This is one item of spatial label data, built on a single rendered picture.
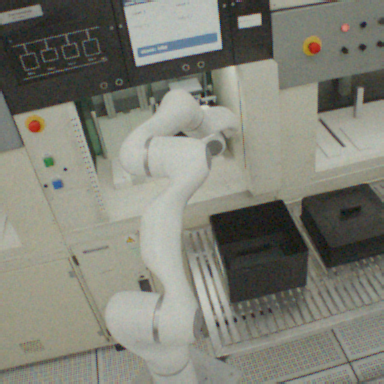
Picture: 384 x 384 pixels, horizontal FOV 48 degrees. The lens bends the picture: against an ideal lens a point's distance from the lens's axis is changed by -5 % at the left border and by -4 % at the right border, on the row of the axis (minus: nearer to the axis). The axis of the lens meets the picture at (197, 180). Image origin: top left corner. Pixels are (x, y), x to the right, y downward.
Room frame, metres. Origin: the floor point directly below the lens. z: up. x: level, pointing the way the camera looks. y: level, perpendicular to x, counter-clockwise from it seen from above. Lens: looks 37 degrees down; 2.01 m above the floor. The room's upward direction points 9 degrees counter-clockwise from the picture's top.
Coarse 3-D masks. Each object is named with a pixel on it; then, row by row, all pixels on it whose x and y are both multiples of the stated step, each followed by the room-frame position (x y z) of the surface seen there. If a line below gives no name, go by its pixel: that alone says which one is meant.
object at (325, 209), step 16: (336, 192) 1.29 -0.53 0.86; (352, 192) 1.28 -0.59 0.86; (368, 192) 1.26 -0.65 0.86; (304, 208) 1.26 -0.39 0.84; (320, 208) 1.22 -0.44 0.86; (336, 208) 1.20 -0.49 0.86; (352, 208) 1.16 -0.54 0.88; (368, 208) 1.17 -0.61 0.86; (304, 224) 1.25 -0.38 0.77; (320, 224) 1.14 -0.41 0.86; (336, 224) 1.12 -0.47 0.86; (352, 224) 1.11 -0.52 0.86; (368, 224) 1.09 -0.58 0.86; (320, 240) 1.10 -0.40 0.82; (336, 240) 1.05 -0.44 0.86; (352, 240) 1.03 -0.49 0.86; (368, 240) 1.03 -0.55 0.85; (336, 256) 1.02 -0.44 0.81; (352, 256) 1.02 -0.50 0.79; (368, 256) 1.03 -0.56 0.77
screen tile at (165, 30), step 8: (144, 8) 1.36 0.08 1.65; (152, 8) 1.36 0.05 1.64; (168, 8) 1.37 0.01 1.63; (136, 16) 1.35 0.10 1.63; (144, 16) 1.36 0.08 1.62; (152, 16) 1.36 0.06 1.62; (160, 16) 1.36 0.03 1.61; (168, 16) 1.37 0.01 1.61; (168, 24) 1.37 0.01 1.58; (136, 32) 1.35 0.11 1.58; (144, 32) 1.36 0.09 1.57; (152, 32) 1.36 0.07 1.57; (160, 32) 1.36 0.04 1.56; (168, 32) 1.36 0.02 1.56; (136, 40) 1.35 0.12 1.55; (144, 40) 1.36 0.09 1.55; (152, 40) 1.36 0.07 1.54
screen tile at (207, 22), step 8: (184, 0) 1.37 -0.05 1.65; (192, 0) 1.38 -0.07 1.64; (200, 0) 1.38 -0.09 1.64; (176, 8) 1.37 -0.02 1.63; (184, 8) 1.37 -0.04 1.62; (192, 8) 1.37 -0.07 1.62; (200, 8) 1.38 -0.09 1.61; (208, 8) 1.38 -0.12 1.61; (176, 16) 1.37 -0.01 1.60; (208, 16) 1.38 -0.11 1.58; (176, 24) 1.37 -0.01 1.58; (184, 24) 1.37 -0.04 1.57; (192, 24) 1.37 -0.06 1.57; (200, 24) 1.38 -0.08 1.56; (208, 24) 1.38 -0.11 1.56; (184, 32) 1.37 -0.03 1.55; (192, 32) 1.37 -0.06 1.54
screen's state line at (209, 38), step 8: (216, 32) 1.38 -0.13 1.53; (176, 40) 1.37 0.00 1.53; (184, 40) 1.37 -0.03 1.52; (192, 40) 1.37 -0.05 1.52; (200, 40) 1.38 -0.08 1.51; (208, 40) 1.38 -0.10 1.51; (216, 40) 1.38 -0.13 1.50; (144, 48) 1.36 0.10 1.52; (152, 48) 1.36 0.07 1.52; (160, 48) 1.36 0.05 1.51; (168, 48) 1.36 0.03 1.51; (176, 48) 1.37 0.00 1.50; (184, 48) 1.37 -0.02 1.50; (144, 56) 1.35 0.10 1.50
